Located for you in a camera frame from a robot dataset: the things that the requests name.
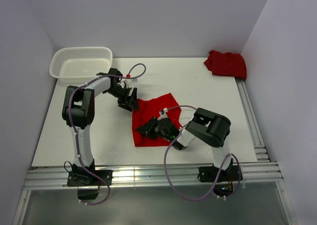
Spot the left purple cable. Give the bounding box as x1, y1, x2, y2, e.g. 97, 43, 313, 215
68, 63, 147, 206

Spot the right side aluminium rail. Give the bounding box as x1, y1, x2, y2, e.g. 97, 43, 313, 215
235, 79, 271, 163

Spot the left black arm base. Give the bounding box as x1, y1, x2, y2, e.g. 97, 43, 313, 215
63, 160, 113, 201

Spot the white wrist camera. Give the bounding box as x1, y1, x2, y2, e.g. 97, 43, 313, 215
124, 78, 138, 86
158, 108, 168, 120

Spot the dark red t-shirt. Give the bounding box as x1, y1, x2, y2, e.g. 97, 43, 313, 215
204, 50, 247, 80

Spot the aluminium rail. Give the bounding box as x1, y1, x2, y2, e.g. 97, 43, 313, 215
22, 162, 283, 190
235, 79, 271, 163

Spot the front aluminium rail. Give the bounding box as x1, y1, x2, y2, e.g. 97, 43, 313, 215
22, 162, 283, 190

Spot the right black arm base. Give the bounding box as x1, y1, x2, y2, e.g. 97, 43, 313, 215
198, 166, 243, 196

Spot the bright red t-shirt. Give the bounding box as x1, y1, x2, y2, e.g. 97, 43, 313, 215
132, 93, 179, 147

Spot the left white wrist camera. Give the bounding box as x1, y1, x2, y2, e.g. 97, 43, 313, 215
124, 78, 138, 86

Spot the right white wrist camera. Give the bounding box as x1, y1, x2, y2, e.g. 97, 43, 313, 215
158, 108, 168, 120

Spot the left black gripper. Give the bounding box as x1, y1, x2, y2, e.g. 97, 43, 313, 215
106, 85, 140, 112

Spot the white perforated plastic basket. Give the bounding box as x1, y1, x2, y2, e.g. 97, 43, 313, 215
49, 47, 113, 83

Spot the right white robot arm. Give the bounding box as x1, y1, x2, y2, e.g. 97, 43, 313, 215
136, 106, 233, 180

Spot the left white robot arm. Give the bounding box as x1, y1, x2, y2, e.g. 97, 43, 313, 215
61, 68, 139, 185

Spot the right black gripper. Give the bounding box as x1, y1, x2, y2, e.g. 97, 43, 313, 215
135, 116, 172, 141

